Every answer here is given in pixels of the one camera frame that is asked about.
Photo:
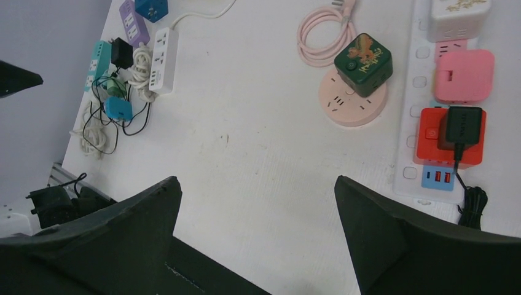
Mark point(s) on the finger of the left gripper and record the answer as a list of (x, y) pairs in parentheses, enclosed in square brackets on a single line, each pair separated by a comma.
[(15, 79)]

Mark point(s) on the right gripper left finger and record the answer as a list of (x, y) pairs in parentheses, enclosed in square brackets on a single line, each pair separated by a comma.
[(125, 248)]

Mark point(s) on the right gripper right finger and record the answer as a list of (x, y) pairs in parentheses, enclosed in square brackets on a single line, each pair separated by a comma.
[(396, 249)]

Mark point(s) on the light blue plug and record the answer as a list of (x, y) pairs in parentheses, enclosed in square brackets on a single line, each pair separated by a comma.
[(118, 109)]

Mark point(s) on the dark blue cube adapter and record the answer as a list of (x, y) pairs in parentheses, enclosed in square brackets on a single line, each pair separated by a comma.
[(152, 10)]

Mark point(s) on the white USB power strip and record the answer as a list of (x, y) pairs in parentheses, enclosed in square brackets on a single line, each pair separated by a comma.
[(164, 61)]

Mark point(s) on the pink round power strip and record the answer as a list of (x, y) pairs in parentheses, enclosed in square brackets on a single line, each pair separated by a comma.
[(344, 106)]

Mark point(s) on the green patterned cube adapter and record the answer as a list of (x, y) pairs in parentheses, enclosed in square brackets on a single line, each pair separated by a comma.
[(364, 65)]

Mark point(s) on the red plug adapter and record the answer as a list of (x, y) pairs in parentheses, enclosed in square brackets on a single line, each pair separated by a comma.
[(428, 135)]

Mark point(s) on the black plug adapter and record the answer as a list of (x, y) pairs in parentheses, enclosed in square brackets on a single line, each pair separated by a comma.
[(461, 126)]

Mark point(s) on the pink plug adapter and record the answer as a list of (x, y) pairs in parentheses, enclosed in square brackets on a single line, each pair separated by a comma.
[(464, 77)]

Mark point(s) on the teal power strip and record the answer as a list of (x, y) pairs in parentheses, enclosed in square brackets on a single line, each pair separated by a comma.
[(100, 61)]

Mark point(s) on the green USB charger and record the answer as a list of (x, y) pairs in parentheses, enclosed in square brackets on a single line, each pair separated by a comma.
[(116, 88)]

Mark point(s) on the black charger brick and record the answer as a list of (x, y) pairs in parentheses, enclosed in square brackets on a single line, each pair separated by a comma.
[(121, 54)]

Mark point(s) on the purple power strip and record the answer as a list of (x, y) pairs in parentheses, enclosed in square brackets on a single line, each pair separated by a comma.
[(134, 25)]

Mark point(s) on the white long power strip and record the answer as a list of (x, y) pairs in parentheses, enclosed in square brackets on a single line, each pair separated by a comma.
[(418, 94)]

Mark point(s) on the white cube adapter orange sticker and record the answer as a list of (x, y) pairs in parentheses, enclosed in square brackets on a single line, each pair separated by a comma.
[(452, 20)]

